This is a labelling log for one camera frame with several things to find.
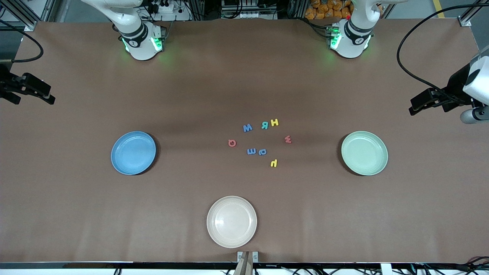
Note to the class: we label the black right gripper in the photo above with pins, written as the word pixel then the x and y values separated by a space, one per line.
pixel 4 84

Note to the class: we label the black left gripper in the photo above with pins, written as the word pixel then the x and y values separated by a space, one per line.
pixel 455 84

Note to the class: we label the red foam lowercase w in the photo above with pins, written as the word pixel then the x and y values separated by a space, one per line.
pixel 288 139

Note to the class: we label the yellow foam lowercase h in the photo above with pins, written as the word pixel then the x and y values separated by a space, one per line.
pixel 274 164

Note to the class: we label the blue foam uppercase W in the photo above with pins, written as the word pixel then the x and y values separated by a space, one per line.
pixel 248 128

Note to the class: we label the red foam uppercase Q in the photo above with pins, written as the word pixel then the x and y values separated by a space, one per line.
pixel 229 143

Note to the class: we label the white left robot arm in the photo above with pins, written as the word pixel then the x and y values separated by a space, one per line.
pixel 353 42

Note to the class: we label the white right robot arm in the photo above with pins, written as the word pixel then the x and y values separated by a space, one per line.
pixel 137 42

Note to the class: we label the green plate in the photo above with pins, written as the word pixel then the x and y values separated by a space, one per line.
pixel 364 153

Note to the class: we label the blue plate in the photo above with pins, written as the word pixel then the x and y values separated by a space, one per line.
pixel 133 153

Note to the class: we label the yellow foam uppercase H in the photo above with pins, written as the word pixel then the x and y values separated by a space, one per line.
pixel 274 122

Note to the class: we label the teal foam uppercase R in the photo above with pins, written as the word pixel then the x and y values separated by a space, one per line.
pixel 264 125

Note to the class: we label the blue foam lowercase m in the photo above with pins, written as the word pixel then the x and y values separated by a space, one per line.
pixel 251 152

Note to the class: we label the beige plate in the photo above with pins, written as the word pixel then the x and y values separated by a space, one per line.
pixel 232 222

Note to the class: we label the orange bags pile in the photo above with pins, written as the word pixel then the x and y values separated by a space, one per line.
pixel 324 9

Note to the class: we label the white power strip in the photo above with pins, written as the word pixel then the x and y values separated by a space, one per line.
pixel 172 15

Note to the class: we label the black electronics rack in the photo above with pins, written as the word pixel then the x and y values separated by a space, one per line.
pixel 248 7

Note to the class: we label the aluminium frame profile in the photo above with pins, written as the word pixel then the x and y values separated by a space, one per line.
pixel 30 26
pixel 464 21

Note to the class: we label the black table edge rail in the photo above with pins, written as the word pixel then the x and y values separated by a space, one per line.
pixel 114 264

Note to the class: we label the metal table edge bracket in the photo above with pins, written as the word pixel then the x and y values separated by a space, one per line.
pixel 255 256

